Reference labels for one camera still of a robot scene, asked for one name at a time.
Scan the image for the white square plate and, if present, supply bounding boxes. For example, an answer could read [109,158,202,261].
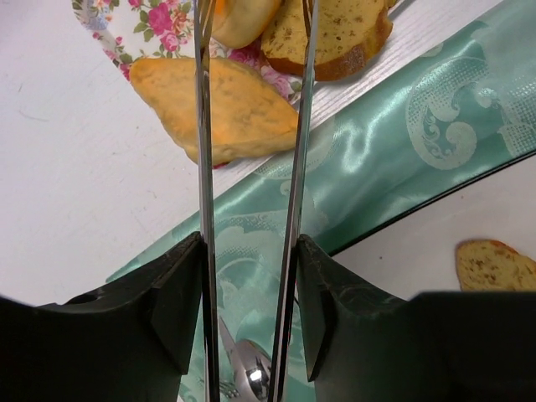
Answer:
[334,157,536,300]

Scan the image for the small bread slice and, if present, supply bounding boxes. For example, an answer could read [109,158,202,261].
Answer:
[456,240,535,291]

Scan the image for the round bread roll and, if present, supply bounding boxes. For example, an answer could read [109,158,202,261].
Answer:
[212,0,281,49]

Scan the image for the large bread slice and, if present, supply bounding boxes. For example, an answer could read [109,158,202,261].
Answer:
[260,0,396,81]

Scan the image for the triangular bread piece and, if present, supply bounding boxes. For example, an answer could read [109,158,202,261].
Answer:
[130,58,298,165]

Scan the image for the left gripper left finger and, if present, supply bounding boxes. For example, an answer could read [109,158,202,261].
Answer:
[1,233,203,401]

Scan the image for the green satin placemat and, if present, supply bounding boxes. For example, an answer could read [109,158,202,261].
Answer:
[104,0,536,402]

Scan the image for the metal serving tongs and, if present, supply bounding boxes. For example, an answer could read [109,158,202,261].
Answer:
[193,1,319,401]

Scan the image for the floral serving tray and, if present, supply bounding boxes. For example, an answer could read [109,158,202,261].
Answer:
[71,0,302,104]

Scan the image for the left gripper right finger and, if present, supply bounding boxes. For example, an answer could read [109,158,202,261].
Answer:
[297,235,535,402]

